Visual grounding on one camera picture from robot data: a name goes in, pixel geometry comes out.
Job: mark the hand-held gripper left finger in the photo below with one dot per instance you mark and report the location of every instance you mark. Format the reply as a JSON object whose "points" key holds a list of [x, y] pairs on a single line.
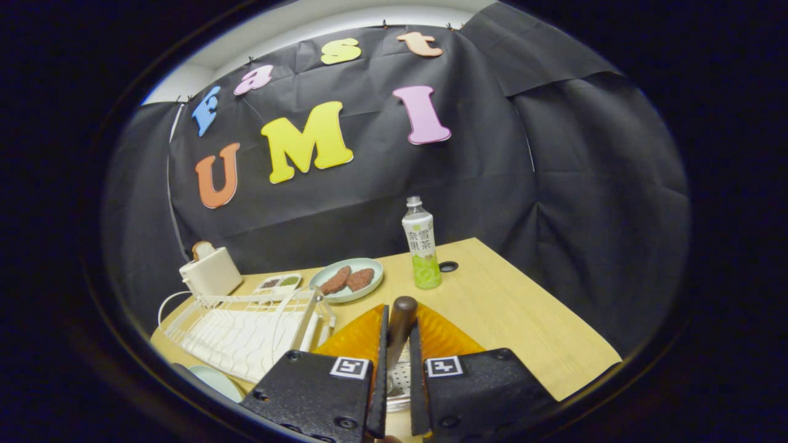
{"points": [[308, 394]]}

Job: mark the cream white toaster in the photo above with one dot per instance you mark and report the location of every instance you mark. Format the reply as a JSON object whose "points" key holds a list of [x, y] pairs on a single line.
{"points": [[212, 274]]}

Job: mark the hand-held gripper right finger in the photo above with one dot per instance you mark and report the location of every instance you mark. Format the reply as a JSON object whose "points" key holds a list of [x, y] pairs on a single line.
{"points": [[486, 394]]}

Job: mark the brown bread slice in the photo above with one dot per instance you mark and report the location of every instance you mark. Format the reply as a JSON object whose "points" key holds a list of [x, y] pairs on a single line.
{"points": [[202, 249]]}

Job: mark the light green meat plate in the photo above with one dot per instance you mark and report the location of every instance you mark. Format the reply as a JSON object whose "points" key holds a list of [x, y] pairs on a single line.
{"points": [[377, 271]]}

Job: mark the white drip tray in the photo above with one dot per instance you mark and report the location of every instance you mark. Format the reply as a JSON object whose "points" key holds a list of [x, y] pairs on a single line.
{"points": [[246, 344]]}

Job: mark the pale green plate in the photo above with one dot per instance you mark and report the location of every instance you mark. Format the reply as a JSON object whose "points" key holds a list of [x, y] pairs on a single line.
{"points": [[215, 380]]}

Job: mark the green drink bottle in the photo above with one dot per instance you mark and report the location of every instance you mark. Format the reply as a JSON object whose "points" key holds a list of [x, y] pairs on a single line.
{"points": [[422, 246]]}

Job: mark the white divided grain tray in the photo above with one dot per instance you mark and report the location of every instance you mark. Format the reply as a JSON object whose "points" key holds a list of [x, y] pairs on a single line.
{"points": [[271, 290]]}

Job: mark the brown meat piece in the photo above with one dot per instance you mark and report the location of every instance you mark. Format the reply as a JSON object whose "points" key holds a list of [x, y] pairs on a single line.
{"points": [[335, 281], [361, 279]]}

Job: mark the black backdrop cloth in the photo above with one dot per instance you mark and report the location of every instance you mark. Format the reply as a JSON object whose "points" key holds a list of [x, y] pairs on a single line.
{"points": [[492, 184]]}

